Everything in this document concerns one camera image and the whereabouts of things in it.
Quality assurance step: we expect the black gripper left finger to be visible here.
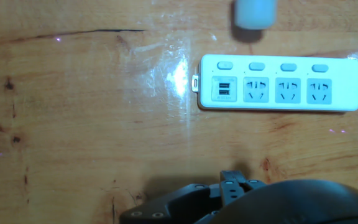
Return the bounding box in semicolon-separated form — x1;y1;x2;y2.
119;183;223;224

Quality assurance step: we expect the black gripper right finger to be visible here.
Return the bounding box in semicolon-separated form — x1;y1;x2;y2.
219;170;267;206

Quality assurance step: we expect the white bulb holder with bulb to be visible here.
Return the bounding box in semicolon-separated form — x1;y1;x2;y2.
234;0;278;30

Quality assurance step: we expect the white power strip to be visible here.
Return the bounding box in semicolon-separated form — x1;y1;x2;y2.
191;54;358;112

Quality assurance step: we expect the brown wooden board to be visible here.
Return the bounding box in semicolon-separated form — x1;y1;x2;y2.
0;0;358;224

